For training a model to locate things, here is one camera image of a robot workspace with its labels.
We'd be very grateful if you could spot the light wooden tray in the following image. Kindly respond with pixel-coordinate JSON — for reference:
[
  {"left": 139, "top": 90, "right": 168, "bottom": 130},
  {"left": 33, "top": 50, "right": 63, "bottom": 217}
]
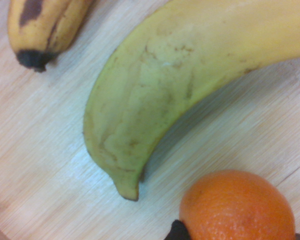
[{"left": 0, "top": 0, "right": 300, "bottom": 240}]

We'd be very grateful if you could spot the brown-spotted yellow banana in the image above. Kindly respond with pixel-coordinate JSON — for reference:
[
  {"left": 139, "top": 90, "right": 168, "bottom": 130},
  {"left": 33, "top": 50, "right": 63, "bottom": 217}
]
[{"left": 7, "top": 0, "right": 96, "bottom": 73}]

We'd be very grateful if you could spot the large yellow-green banana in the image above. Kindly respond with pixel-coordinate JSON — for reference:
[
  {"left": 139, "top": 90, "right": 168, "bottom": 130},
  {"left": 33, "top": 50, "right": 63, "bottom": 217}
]
[{"left": 82, "top": 0, "right": 300, "bottom": 202}]

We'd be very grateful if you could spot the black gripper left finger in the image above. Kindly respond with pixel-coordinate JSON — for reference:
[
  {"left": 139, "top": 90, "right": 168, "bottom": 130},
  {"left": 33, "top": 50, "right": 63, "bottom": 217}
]
[{"left": 164, "top": 219, "right": 193, "bottom": 240}]

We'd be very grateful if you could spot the orange tangerine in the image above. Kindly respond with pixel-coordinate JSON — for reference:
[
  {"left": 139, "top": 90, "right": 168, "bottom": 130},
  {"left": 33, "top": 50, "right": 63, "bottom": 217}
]
[{"left": 179, "top": 169, "right": 297, "bottom": 240}]

